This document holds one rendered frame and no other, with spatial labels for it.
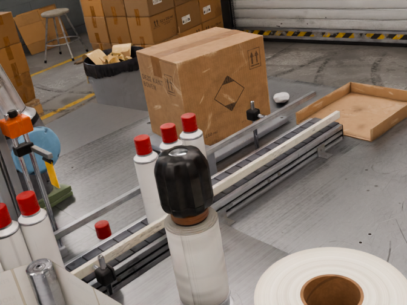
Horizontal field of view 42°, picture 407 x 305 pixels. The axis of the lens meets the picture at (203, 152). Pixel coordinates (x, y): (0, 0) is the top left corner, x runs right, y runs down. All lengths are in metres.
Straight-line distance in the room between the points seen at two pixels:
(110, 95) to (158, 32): 1.32
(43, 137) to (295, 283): 0.73
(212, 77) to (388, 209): 0.60
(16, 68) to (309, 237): 3.83
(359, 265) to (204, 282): 0.24
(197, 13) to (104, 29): 0.90
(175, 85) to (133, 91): 2.18
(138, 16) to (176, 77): 3.37
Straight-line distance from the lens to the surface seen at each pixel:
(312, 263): 0.78
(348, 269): 0.76
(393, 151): 1.49
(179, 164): 0.75
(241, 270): 1.01
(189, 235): 0.80
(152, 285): 1.01
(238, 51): 1.54
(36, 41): 7.33
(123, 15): 4.94
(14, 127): 1.01
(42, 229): 0.99
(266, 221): 1.22
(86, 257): 1.13
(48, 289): 0.82
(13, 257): 0.99
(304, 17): 5.61
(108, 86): 3.62
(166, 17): 4.90
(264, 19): 5.85
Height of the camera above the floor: 1.51
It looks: 26 degrees down
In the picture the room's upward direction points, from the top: 9 degrees counter-clockwise
